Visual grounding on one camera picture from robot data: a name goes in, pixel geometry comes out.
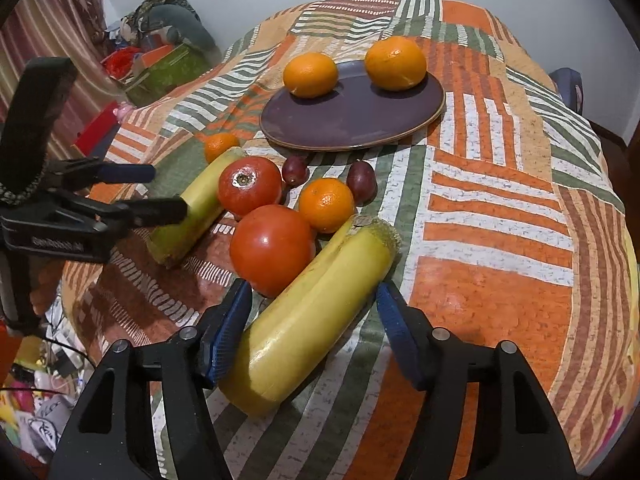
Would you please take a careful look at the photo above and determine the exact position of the large orange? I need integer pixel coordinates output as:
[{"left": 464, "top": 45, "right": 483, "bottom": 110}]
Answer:
[
  {"left": 364, "top": 36, "right": 428, "bottom": 92},
  {"left": 282, "top": 52, "right": 340, "bottom": 99}
]

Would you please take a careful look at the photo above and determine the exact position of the striped pink curtain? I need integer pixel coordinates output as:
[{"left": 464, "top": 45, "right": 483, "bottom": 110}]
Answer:
[{"left": 0, "top": 0, "right": 108, "bottom": 126}]

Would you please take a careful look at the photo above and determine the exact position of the red plastic bag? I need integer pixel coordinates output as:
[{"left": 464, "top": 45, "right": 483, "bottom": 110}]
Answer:
[{"left": 100, "top": 46, "right": 143, "bottom": 81}]

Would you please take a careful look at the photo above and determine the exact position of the white printed cloth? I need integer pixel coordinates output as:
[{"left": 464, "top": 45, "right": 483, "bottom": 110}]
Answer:
[{"left": 10, "top": 392, "right": 76, "bottom": 461}]

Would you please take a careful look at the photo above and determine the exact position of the red tomato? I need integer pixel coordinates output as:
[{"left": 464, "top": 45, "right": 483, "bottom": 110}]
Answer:
[
  {"left": 218, "top": 156, "right": 284, "bottom": 219},
  {"left": 229, "top": 204, "right": 317, "bottom": 300}
]

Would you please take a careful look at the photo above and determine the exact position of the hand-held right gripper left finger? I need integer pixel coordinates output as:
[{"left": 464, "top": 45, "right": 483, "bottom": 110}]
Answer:
[{"left": 47, "top": 279, "right": 253, "bottom": 480}]

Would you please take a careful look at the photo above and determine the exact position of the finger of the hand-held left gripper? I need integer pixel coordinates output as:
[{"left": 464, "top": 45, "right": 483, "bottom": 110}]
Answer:
[
  {"left": 47, "top": 157, "right": 157, "bottom": 192},
  {"left": 65, "top": 195, "right": 188, "bottom": 233}
]

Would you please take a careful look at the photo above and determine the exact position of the grey plush toy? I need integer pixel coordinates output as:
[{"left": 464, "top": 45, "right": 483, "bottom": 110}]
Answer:
[{"left": 145, "top": 4, "right": 218, "bottom": 53}]

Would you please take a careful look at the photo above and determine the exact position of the yellow-green sugarcane piece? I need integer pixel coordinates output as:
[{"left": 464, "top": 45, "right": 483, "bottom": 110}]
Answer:
[
  {"left": 218, "top": 214, "right": 401, "bottom": 417},
  {"left": 146, "top": 146, "right": 248, "bottom": 267}
]

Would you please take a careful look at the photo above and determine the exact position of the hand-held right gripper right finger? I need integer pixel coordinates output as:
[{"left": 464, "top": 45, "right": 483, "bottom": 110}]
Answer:
[{"left": 376, "top": 282, "right": 581, "bottom": 480}]

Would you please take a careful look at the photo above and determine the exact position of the red box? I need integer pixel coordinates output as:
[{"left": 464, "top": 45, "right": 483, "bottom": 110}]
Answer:
[{"left": 72, "top": 101, "right": 121, "bottom": 161}]

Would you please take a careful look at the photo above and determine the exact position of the green patterned box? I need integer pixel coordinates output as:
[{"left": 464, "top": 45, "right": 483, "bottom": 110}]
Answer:
[{"left": 124, "top": 42, "right": 211, "bottom": 108}]

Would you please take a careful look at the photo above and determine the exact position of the purple ceramic plate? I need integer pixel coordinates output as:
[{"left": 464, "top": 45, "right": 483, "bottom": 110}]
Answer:
[{"left": 259, "top": 60, "right": 447, "bottom": 152}]

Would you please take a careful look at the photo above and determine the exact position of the small tangerine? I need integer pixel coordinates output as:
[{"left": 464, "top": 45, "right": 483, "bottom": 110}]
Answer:
[
  {"left": 204, "top": 132, "right": 242, "bottom": 164},
  {"left": 298, "top": 177, "right": 356, "bottom": 234}
]

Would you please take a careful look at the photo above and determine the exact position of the orange box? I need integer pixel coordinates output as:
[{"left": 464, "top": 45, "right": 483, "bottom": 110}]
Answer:
[{"left": 132, "top": 45, "right": 176, "bottom": 73}]

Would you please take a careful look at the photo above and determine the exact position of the striped patchwork blanket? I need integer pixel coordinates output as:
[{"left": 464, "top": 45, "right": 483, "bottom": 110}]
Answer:
[{"left": 60, "top": 0, "right": 628, "bottom": 480}]

